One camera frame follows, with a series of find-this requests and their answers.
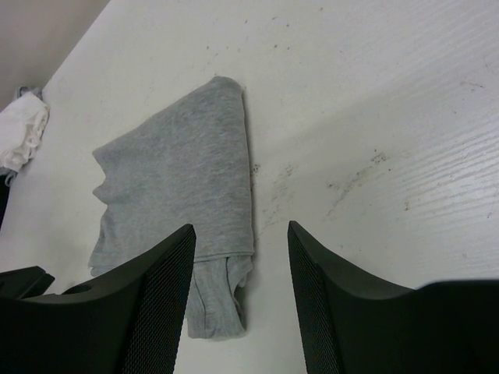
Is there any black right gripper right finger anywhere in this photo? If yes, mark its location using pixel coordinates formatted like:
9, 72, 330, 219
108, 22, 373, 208
288, 221, 498, 373

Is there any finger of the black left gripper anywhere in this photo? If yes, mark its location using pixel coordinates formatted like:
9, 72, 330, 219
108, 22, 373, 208
0, 266, 55, 299

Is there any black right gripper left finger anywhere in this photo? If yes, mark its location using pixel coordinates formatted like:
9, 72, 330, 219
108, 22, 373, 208
1, 224, 195, 373

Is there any black tank top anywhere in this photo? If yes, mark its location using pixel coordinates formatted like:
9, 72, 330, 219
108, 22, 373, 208
0, 175, 10, 227

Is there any folded light grey tank top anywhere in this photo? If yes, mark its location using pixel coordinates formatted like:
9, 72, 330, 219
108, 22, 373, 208
0, 86, 44, 186

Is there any folded white tank top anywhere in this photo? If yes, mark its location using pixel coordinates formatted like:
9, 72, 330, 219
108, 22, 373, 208
0, 93, 51, 172

